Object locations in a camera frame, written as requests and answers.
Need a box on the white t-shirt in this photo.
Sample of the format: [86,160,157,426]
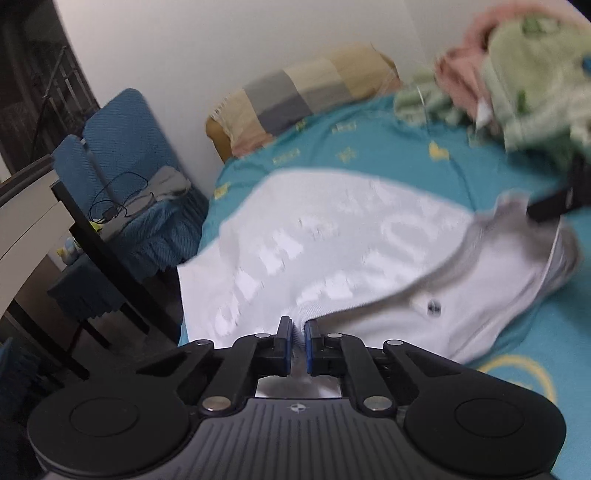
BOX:
[178,169,582,363]

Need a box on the pink fleece blanket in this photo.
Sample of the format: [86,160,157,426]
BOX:
[435,1,587,122]

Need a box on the white dark-edged table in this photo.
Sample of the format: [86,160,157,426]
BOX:
[0,154,116,351]

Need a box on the teal patterned bed sheet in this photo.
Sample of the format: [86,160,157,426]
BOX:
[198,98,590,479]

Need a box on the light green folded cloth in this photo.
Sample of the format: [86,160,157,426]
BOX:
[394,69,472,127]

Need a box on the green cartoon fleece blanket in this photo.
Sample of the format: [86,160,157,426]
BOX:
[481,15,590,169]

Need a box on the checkered pillow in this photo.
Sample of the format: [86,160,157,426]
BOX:
[205,44,403,162]

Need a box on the grey cloth on chair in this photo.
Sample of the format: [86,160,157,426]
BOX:
[122,166,191,219]

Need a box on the black cable on chair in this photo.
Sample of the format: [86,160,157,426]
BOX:
[88,171,153,222]

